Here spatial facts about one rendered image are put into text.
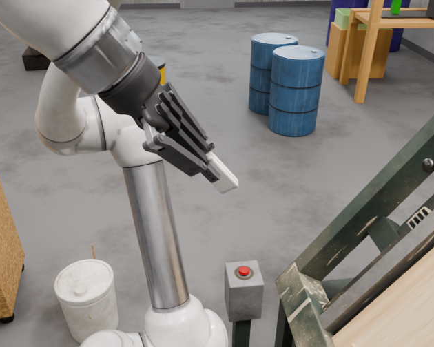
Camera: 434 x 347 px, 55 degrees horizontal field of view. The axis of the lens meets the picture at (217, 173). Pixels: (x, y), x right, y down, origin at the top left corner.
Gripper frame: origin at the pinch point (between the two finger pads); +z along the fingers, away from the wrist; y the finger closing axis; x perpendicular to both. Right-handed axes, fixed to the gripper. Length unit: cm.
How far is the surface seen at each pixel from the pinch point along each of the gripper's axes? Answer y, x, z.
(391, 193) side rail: 49, -12, 78
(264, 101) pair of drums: 353, 98, 214
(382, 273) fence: 23, -3, 77
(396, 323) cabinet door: 10, -2, 80
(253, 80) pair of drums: 368, 98, 191
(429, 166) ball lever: 36, -26, 57
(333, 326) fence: 16, 18, 86
